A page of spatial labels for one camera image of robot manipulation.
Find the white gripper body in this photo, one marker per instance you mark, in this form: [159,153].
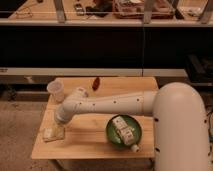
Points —
[61,117]

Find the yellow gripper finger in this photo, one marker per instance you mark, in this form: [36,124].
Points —
[56,128]

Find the white sponge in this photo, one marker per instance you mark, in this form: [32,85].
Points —
[49,135]

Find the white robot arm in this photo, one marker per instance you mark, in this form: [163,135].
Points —
[181,138]

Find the wooden table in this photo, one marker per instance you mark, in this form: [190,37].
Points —
[85,137]

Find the small brown red object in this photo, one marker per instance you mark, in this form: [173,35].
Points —
[96,84]

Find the green plate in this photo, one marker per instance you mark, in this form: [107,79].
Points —
[114,138]

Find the plastic bottle with label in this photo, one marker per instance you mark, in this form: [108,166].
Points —
[125,132]

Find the black device on shelf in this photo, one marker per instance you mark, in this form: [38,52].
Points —
[79,9]

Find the red tray on shelf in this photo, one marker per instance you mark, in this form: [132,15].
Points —
[135,9]

